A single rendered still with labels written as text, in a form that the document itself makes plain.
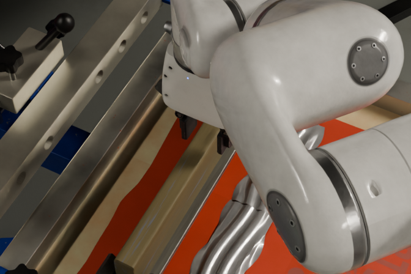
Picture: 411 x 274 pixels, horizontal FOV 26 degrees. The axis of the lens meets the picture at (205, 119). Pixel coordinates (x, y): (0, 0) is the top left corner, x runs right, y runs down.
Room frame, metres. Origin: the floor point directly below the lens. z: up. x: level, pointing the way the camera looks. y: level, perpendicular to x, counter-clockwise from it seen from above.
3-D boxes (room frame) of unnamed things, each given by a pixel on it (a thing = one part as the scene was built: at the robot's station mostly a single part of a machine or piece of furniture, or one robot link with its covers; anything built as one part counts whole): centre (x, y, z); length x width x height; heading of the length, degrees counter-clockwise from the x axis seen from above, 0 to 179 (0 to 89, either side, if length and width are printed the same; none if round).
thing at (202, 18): (0.65, 0.00, 1.34); 0.15 x 0.10 x 0.11; 23
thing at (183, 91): (0.69, 0.00, 1.21); 0.10 x 0.08 x 0.11; 62
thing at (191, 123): (0.70, 0.03, 1.12); 0.03 x 0.03 x 0.07; 62
